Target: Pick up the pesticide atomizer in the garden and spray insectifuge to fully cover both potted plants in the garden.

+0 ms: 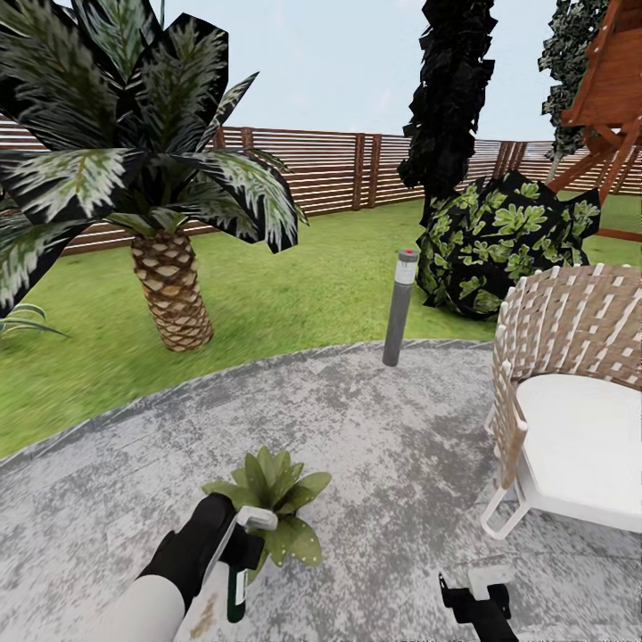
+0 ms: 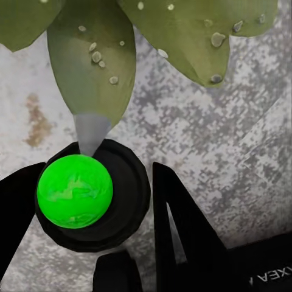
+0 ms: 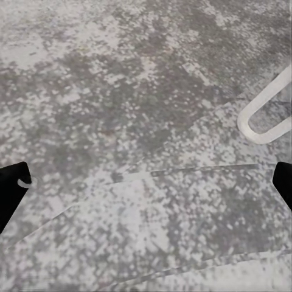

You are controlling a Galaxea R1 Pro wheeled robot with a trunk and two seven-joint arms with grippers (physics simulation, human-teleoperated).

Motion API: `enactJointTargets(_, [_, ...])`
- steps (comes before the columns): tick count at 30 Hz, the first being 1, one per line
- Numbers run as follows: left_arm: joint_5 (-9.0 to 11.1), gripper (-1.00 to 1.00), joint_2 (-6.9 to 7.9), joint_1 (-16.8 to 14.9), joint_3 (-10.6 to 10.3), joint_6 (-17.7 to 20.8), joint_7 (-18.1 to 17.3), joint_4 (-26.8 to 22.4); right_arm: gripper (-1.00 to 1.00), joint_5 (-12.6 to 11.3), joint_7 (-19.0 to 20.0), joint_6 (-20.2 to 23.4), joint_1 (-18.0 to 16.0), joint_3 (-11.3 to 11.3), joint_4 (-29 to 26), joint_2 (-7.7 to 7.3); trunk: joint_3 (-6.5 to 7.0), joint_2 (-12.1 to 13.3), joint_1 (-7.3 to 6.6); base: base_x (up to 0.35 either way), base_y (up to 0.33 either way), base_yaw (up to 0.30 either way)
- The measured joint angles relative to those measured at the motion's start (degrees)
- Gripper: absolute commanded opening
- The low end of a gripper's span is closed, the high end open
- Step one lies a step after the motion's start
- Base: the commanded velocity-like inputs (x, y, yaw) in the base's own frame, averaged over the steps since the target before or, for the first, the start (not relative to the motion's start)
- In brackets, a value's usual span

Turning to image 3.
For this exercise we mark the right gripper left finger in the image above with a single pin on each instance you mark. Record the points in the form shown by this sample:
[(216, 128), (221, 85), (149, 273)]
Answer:
[(14, 183)]

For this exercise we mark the garden chair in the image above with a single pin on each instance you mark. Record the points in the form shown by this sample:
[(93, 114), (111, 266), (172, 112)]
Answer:
[(267, 94)]

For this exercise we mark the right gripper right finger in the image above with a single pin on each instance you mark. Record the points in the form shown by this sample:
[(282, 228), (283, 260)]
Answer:
[(282, 180)]

